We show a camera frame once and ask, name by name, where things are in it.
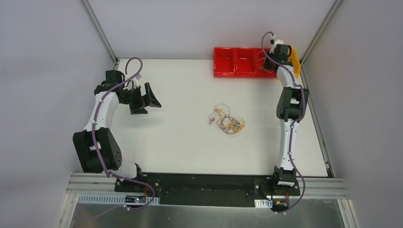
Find left red bin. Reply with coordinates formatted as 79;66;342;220
213;47;235;77

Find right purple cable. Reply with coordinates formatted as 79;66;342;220
255;31;306;219

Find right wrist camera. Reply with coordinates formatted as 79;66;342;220
270;39;284;49

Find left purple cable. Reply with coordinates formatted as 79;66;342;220
75;57;156;219

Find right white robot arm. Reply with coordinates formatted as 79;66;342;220
264;40;309;195

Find purple cable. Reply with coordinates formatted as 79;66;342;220
255;31;306;219
75;57;156;219

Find aluminium frame rail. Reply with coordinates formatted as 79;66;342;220
56;173;359;228

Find coloured wire bundle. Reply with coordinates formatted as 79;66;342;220
208;103;246;135

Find yellow bin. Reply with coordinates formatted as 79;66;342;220
288;49;301;78

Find white wire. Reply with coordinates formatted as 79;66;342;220
256;52;268;75

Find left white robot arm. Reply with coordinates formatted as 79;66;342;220
73;70;162;192

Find right red bin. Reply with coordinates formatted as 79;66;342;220
255;48;277;79

